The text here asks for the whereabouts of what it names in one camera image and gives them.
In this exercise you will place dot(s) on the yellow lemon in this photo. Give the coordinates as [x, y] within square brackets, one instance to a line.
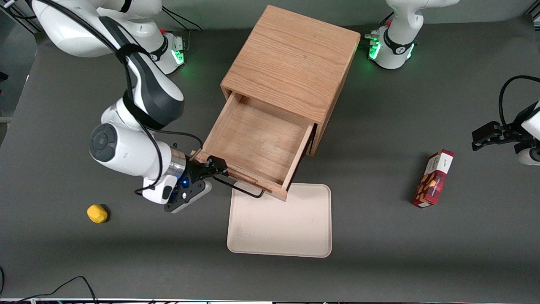
[97, 213]

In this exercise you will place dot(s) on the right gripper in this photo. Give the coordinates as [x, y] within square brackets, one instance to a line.
[195, 171]

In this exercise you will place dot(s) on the aluminium frame profile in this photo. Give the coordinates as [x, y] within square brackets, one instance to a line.
[21, 21]

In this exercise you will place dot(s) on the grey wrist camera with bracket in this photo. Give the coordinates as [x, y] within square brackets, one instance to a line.
[198, 188]

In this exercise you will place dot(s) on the beige plastic tray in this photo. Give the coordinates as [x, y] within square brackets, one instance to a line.
[279, 228]

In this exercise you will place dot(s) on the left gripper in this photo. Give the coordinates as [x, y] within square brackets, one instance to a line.
[512, 130]

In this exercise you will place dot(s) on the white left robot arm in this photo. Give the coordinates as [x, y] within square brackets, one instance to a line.
[400, 25]

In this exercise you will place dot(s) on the red cookie box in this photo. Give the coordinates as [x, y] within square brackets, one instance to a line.
[434, 179]

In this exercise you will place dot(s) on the oak wooden drawer cabinet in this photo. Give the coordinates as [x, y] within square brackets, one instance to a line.
[295, 55]

